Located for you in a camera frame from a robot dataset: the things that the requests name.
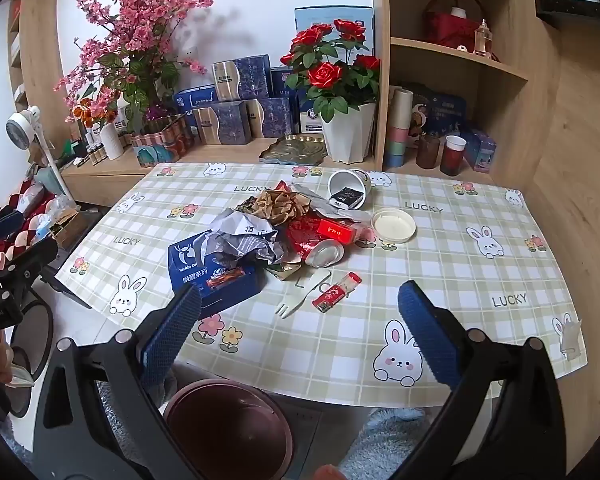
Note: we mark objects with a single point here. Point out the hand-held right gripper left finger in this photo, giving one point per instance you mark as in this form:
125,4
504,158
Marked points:
172,330

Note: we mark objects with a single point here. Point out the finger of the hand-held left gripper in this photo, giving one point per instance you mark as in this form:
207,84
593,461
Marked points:
5,225
35,257

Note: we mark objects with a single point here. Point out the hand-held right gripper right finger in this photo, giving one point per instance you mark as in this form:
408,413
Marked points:
425,330

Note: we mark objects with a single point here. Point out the red small tube packet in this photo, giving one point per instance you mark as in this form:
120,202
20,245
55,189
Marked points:
337,292

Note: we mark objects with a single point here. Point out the maroon waste bin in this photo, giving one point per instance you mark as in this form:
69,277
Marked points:
230,425

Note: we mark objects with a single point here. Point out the cream disposable fork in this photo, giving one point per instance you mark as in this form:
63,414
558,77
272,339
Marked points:
300,295

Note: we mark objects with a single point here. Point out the clear plastic film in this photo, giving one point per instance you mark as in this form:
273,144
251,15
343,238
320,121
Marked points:
352,214

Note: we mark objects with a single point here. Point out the red checked blanket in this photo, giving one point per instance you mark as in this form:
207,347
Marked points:
10,200

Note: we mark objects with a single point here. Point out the small cardboard box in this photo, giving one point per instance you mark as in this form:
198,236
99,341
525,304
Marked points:
70,227

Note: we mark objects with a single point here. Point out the blue paper bag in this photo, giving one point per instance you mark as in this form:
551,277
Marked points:
195,275

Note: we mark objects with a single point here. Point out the checked bunny tablecloth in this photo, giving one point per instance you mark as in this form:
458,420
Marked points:
430,260

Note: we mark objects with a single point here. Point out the white fan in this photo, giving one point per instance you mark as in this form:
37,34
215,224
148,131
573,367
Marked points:
22,127

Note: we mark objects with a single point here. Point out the white plastic lid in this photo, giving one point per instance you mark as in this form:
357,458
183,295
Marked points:
393,225

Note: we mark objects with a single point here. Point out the row of small brown bottles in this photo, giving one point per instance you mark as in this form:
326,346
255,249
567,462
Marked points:
96,154

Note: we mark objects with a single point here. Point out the crumpled grey newspaper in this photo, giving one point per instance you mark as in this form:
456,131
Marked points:
245,240

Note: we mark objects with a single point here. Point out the gold green wrapper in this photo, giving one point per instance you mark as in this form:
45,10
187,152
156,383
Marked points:
280,270

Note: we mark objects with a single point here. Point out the red cigarette box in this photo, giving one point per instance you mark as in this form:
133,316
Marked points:
336,232

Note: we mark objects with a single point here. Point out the white textured vase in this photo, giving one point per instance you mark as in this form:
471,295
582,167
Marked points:
111,142

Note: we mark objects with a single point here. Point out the orange artificial flowers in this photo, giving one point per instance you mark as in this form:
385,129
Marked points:
87,112

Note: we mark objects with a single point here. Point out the black packet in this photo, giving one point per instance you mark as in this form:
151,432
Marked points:
346,196

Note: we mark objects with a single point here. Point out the red foil wrapper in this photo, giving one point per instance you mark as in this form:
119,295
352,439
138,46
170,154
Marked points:
300,235

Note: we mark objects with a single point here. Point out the crumpled brown paper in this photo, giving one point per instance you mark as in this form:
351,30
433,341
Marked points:
282,205

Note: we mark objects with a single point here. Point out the wooden bookshelf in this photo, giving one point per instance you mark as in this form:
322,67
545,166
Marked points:
40,60

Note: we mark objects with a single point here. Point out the striped corrugated planter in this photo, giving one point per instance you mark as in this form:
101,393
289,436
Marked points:
162,142

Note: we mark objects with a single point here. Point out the red cup white rim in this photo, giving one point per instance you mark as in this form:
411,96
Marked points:
452,157

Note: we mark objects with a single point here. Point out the crumpled clear wrap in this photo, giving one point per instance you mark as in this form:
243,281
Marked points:
310,195

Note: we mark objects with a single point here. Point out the brown glass cup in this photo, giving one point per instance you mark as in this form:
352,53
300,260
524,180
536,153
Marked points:
427,152

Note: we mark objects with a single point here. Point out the small blue box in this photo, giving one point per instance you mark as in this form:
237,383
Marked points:
480,152

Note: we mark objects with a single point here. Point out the purple artificial flowers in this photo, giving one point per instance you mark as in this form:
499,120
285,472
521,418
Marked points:
156,111

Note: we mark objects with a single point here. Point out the stack of pastel cups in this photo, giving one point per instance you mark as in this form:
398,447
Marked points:
397,130

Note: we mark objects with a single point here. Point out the blue gold gift box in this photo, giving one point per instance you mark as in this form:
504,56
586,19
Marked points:
222,122
245,77
270,117

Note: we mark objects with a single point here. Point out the gold leaf tray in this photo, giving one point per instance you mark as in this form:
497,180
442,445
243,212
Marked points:
292,150

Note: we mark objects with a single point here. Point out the dark blue picture box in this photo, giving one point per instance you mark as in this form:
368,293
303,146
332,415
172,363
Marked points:
442,107

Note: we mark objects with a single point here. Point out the flat blue box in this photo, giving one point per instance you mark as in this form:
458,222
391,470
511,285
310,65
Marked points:
195,100

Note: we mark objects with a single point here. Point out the pink blossom plant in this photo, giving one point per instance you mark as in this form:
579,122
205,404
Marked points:
130,35

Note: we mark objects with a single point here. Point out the wooden shelf unit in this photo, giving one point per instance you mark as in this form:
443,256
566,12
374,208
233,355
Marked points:
510,110

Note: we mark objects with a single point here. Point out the blue white label box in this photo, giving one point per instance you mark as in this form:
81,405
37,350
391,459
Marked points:
310,117

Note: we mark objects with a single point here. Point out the red rose plant white pot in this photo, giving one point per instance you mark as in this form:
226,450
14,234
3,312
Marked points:
340,100

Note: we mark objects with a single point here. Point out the perfume bottle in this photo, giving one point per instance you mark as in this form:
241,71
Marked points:
483,40

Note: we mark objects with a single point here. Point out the red basket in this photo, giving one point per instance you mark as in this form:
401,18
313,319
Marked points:
452,30

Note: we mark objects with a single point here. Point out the black media unit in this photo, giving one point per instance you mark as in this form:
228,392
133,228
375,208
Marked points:
570,10

